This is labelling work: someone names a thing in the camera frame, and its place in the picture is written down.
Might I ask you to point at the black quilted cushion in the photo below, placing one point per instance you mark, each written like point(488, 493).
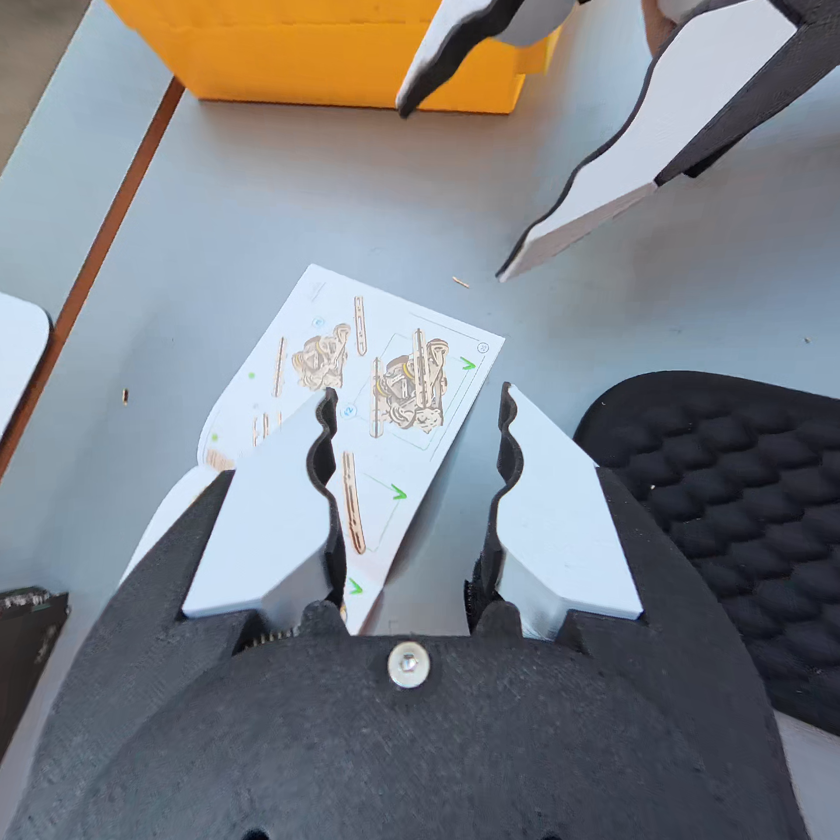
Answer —
point(735, 499)

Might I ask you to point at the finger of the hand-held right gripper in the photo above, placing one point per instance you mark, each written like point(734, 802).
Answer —
point(453, 46)
point(656, 144)

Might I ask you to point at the yellow cardboard box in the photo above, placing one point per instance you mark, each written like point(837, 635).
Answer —
point(315, 46)

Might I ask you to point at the white instruction booklet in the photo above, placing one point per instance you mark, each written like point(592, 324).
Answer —
point(430, 315)

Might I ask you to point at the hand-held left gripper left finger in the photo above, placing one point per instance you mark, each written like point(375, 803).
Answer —
point(262, 518)

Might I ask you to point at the white board with dark edge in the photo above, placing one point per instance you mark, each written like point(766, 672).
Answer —
point(19, 354)

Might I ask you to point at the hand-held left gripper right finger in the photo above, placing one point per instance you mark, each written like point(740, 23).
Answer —
point(558, 525)

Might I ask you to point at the black printed box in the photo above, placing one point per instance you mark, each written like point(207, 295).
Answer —
point(23, 643)

